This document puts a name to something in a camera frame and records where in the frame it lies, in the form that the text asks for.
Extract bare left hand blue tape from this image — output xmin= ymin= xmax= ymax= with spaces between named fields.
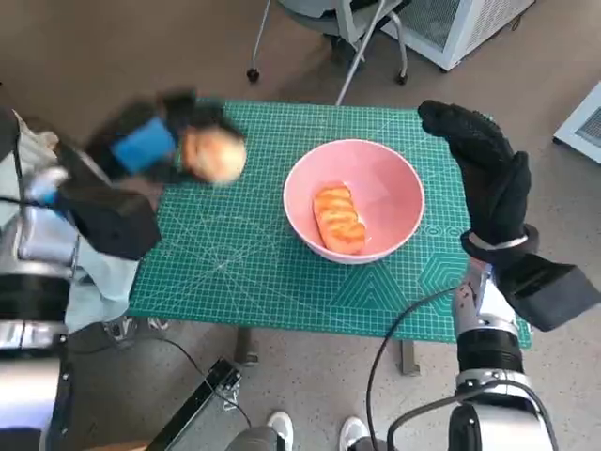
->
xmin=84 ymin=86 xmax=248 ymax=187

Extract black gloved right hand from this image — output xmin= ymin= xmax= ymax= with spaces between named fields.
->
xmin=417 ymin=99 xmax=532 ymax=248

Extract round toy bread bun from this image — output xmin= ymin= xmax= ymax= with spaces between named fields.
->
xmin=181 ymin=130 xmax=249 ymax=185

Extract pink bowl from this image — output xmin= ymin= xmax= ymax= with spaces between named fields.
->
xmin=283 ymin=139 xmax=426 ymax=265

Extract long toy bread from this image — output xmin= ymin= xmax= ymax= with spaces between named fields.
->
xmin=313 ymin=183 xmax=366 ymax=256

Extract white framed box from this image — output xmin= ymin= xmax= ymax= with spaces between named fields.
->
xmin=553 ymin=80 xmax=601 ymax=165

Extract person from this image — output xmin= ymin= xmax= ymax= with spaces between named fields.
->
xmin=0 ymin=107 xmax=170 ymax=353
xmin=229 ymin=411 xmax=377 ymax=451

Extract green cutting mat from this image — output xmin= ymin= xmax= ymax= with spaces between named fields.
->
xmin=126 ymin=97 xmax=534 ymax=347

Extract white mesh cabinet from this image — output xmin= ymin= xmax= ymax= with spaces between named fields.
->
xmin=379 ymin=0 xmax=536 ymax=72

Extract white pole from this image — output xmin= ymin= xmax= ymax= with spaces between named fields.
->
xmin=335 ymin=0 xmax=400 ymax=107

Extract metal table leg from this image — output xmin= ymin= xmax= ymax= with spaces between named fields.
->
xmin=399 ymin=340 xmax=421 ymax=376
xmin=234 ymin=327 xmax=259 ymax=367

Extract grey office chair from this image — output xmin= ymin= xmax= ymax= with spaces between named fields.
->
xmin=246 ymin=0 xmax=409 ymax=86

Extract black metal bar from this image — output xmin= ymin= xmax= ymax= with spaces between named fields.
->
xmin=147 ymin=357 xmax=241 ymax=451

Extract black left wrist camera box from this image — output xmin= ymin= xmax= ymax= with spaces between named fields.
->
xmin=54 ymin=135 xmax=163 ymax=262

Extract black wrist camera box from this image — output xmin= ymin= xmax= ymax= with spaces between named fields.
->
xmin=54 ymin=135 xmax=163 ymax=262
xmin=495 ymin=253 xmax=601 ymax=333

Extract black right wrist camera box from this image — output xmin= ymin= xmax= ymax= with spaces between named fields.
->
xmin=495 ymin=253 xmax=601 ymax=333

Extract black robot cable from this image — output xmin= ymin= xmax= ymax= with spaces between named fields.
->
xmin=388 ymin=392 xmax=560 ymax=451
xmin=0 ymin=112 xmax=29 ymax=208
xmin=365 ymin=287 xmax=459 ymax=451

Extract thin black floor cable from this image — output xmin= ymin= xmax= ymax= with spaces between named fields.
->
xmin=159 ymin=335 xmax=257 ymax=427

